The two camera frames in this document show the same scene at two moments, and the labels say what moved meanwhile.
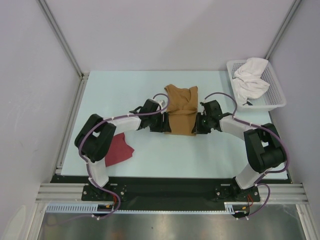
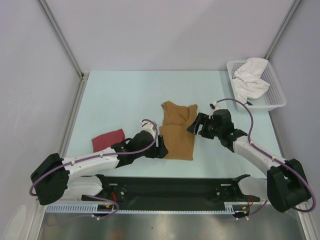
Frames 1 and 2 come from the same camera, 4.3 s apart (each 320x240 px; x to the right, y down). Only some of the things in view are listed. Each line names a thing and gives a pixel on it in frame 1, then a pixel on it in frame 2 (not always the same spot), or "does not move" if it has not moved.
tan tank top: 182,109 -> 178,138
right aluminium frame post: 275,40 does not move
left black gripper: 163,126 -> 160,150
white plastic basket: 272,97 does not move
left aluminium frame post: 82,76 does not move
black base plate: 168,193 does not move
